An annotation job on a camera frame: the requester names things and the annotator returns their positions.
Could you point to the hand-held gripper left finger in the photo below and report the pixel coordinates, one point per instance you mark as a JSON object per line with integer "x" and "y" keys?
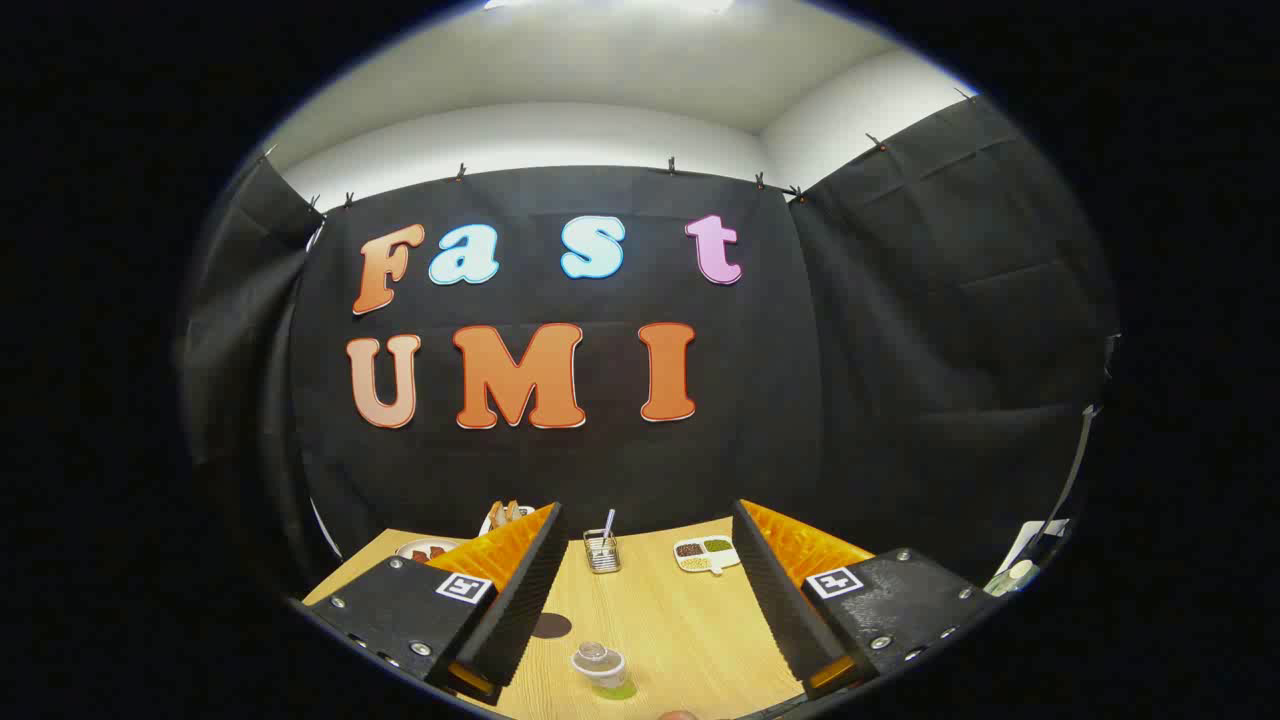
{"x": 520, "y": 600}

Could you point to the white plate with red-brown food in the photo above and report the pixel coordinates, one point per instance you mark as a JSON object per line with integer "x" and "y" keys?
{"x": 425, "y": 550}

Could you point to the pale drinking straw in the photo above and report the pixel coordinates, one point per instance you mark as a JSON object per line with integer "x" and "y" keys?
{"x": 608, "y": 523}

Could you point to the small pale capped container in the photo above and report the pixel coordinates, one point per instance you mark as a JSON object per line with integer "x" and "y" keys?
{"x": 1015, "y": 578}

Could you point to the wooden table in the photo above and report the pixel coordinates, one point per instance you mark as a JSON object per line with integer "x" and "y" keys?
{"x": 680, "y": 620}

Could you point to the white divided tray with beans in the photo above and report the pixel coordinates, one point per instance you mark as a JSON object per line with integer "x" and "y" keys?
{"x": 705, "y": 561}

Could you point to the white plate with bread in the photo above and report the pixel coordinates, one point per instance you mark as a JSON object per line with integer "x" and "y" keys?
{"x": 503, "y": 516}

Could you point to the clear plastic juice bottle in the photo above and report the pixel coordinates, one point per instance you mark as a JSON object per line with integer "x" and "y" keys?
{"x": 598, "y": 665}

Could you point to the white paper sheet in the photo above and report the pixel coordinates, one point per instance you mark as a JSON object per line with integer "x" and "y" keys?
{"x": 1030, "y": 540}

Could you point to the dark brown round coaster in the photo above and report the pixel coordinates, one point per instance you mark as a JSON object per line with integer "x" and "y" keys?
{"x": 551, "y": 627}

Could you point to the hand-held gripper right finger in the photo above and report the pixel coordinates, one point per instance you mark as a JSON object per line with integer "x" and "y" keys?
{"x": 775, "y": 590}

